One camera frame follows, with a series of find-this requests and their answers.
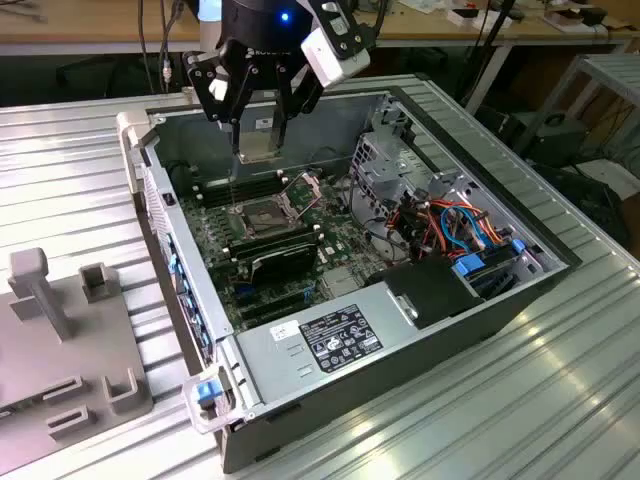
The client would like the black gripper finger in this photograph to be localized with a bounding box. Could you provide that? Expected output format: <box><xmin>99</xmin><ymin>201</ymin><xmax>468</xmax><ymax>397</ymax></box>
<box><xmin>272</xmin><ymin>58</ymin><xmax>322</xmax><ymax>150</ymax></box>
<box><xmin>181</xmin><ymin>48</ymin><xmax>252</xmax><ymax>157</ymax></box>

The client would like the silver CPU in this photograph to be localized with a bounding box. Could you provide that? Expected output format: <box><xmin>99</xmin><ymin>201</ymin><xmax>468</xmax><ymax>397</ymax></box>
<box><xmin>238</xmin><ymin>122</ymin><xmax>282</xmax><ymax>165</ymax></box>

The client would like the metal locking lever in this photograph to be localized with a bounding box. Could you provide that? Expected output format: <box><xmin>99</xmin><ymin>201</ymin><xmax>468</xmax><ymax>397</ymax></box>
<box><xmin>227</xmin><ymin>155</ymin><xmax>240</xmax><ymax>211</ymax></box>

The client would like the black RAM slot bank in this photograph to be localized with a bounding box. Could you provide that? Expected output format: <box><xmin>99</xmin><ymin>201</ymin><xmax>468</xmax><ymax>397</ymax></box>
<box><xmin>191</xmin><ymin>168</ymin><xmax>290</xmax><ymax>207</ymax></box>
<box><xmin>224</xmin><ymin>224</ymin><xmax>322</xmax><ymax>259</ymax></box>

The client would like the CPU socket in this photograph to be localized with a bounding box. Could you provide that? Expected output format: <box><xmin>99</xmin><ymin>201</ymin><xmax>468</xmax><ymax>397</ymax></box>
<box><xmin>238</xmin><ymin>201</ymin><xmax>297</xmax><ymax>240</ymax></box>

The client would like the black expansion slot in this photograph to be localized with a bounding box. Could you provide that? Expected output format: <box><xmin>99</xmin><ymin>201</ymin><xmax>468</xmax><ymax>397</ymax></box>
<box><xmin>242</xmin><ymin>299</ymin><xmax>310</xmax><ymax>327</ymax></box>
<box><xmin>234</xmin><ymin>285</ymin><xmax>306</xmax><ymax>311</ymax></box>

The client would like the open PC case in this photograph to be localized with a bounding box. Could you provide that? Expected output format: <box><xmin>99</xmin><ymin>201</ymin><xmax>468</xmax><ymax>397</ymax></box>
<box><xmin>115</xmin><ymin>73</ymin><xmax>584</xmax><ymax>474</ymax></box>

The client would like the metal drive cage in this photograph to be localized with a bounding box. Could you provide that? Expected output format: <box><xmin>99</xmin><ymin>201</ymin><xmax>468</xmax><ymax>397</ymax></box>
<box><xmin>348</xmin><ymin>130</ymin><xmax>436</xmax><ymax>236</ymax></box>

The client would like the wooden desk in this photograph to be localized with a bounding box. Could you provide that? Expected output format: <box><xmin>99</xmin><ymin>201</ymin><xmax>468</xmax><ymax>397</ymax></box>
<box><xmin>0</xmin><ymin>0</ymin><xmax>640</xmax><ymax>57</ymax></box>

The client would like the green motherboard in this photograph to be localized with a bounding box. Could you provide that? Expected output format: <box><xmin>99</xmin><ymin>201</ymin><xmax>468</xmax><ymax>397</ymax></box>
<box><xmin>177</xmin><ymin>167</ymin><xmax>372</xmax><ymax>332</ymax></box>

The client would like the black expansion card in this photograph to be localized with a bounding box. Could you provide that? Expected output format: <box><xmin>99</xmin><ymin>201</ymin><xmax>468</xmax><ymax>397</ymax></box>
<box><xmin>248</xmin><ymin>244</ymin><xmax>317</xmax><ymax>286</ymax></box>

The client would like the silver chipset heatsink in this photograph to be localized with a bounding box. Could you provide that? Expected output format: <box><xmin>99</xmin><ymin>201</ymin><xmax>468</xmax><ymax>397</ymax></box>
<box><xmin>322</xmin><ymin>269</ymin><xmax>365</xmax><ymax>297</ymax></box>

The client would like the black plastic shroud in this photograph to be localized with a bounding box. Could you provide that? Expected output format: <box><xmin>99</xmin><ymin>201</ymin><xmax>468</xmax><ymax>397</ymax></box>
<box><xmin>363</xmin><ymin>259</ymin><xmax>485</xmax><ymax>330</ymax></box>

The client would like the blue disk carrier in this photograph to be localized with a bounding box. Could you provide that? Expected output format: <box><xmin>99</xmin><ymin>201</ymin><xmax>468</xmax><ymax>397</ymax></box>
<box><xmin>451</xmin><ymin>249</ymin><xmax>516</xmax><ymax>301</ymax></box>

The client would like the silver power supply unit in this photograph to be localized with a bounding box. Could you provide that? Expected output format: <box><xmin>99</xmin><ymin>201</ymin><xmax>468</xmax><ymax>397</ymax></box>
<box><xmin>233</xmin><ymin>287</ymin><xmax>419</xmax><ymax>407</ymax></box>

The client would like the black equipment box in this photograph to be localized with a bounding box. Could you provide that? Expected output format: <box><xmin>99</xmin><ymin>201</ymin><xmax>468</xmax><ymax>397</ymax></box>
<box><xmin>529</xmin><ymin>112</ymin><xmax>590</xmax><ymax>169</ymax></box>

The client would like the blue front clip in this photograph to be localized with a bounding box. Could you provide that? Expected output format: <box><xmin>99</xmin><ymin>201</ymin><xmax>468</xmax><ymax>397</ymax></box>
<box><xmin>195</xmin><ymin>381</ymin><xmax>221</xmax><ymax>405</ymax></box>

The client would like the grey parts rack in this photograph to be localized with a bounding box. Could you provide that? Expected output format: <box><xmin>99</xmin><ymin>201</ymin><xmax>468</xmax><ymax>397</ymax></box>
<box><xmin>0</xmin><ymin>247</ymin><xmax>154</xmax><ymax>442</ymax></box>

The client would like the metal slat shelf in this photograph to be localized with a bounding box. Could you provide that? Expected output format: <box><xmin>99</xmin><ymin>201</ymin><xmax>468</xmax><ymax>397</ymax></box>
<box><xmin>514</xmin><ymin>52</ymin><xmax>640</xmax><ymax>169</ymax></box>

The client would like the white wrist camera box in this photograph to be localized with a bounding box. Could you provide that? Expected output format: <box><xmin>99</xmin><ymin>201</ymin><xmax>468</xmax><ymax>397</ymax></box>
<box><xmin>299</xmin><ymin>0</ymin><xmax>377</xmax><ymax>92</ymax></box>

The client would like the hanging grey cable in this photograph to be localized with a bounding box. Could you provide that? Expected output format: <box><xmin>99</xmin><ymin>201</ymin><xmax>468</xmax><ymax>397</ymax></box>
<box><xmin>137</xmin><ymin>0</ymin><xmax>174</xmax><ymax>96</ymax></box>

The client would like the black camera cable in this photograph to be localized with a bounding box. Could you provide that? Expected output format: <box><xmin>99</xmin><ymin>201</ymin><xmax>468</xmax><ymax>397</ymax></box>
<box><xmin>367</xmin><ymin>0</ymin><xmax>390</xmax><ymax>46</ymax></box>

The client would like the orange red wire bundle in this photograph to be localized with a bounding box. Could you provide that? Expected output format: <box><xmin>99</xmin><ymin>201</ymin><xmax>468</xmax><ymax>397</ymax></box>
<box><xmin>389</xmin><ymin>197</ymin><xmax>516</xmax><ymax>261</ymax></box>

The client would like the blue wire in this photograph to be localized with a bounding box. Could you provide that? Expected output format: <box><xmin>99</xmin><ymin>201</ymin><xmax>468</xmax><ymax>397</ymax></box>
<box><xmin>441</xmin><ymin>203</ymin><xmax>490</xmax><ymax>252</ymax></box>

